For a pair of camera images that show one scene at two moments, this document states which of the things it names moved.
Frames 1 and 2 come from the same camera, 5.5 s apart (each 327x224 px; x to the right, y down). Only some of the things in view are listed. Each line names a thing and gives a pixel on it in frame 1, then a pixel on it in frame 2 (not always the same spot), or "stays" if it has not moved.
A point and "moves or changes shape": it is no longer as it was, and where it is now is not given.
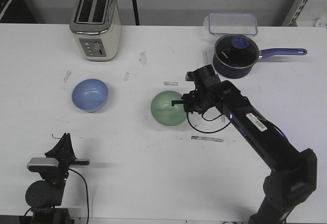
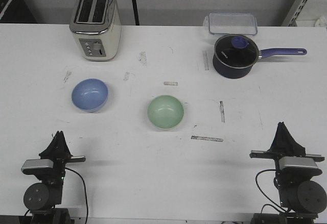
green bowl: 163,112 moves or changes shape
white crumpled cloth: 321,22 stays
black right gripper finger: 177,102 to 286,144
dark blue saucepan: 234,55 stays
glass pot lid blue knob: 236,51 stays
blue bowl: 90,95 stays
